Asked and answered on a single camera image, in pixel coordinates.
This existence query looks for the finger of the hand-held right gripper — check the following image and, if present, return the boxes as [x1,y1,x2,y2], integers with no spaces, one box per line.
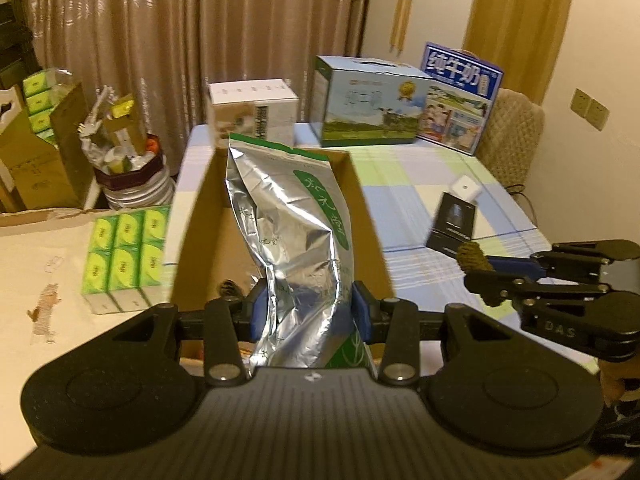
[482,239,640,281]
[464,270,613,311]

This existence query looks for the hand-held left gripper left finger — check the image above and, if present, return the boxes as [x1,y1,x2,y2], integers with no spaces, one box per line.
[117,280,271,387]

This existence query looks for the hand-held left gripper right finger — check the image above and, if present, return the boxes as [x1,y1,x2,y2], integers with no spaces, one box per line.
[351,281,506,387]

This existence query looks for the frosted jar with woven lid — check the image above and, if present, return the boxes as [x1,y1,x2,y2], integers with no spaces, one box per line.
[454,240,507,309]

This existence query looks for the silver foil pouch green label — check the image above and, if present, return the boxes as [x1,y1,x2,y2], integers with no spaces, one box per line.
[226,132,373,371]

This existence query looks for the brown cardboard box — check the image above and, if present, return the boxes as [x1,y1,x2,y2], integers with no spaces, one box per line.
[170,147,396,361]

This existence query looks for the black product box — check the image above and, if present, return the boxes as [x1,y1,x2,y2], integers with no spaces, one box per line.
[426,192,478,256]

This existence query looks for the small white plastic container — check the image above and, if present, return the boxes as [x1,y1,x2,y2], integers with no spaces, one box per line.
[450,175,485,206]

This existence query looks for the green tea packets pack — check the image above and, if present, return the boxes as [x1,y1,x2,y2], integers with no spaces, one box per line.
[81,204,173,315]

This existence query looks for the chair with quilted cover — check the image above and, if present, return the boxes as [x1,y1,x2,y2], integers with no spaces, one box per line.
[475,87,546,191]

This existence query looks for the dark red round box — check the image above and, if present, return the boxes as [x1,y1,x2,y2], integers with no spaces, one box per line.
[95,132,166,191]

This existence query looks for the cream printed bedsheet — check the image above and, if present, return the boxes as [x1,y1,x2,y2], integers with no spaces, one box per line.
[0,207,176,411]

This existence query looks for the blue cartoon milk carton box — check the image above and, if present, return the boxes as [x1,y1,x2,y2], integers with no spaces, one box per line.
[415,41,504,156]

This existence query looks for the white cardboard box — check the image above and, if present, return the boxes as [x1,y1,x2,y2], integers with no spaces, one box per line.
[206,79,299,148]

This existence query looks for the green landscape milk carton box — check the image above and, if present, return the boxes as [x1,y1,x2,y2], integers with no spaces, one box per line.
[312,55,433,148]

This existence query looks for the crumpled silver wrapper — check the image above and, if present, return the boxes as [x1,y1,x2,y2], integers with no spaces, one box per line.
[77,85,151,171]

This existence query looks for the yellow curtain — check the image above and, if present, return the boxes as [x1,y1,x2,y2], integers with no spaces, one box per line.
[462,0,576,106]

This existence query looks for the brown patterned curtain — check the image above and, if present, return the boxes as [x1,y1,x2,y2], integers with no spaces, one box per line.
[22,0,373,161]

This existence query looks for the wrapped green tissue pack bundle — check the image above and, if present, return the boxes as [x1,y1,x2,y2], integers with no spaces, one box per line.
[22,69,76,146]

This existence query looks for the black metal rack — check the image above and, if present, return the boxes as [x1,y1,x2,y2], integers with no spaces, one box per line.
[0,0,38,91]

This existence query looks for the beige wall socket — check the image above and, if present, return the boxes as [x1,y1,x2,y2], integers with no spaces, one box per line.
[586,97,611,131]
[570,88,592,121]

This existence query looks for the brown carton with white handle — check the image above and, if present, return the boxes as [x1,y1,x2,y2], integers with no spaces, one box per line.
[0,82,93,213]

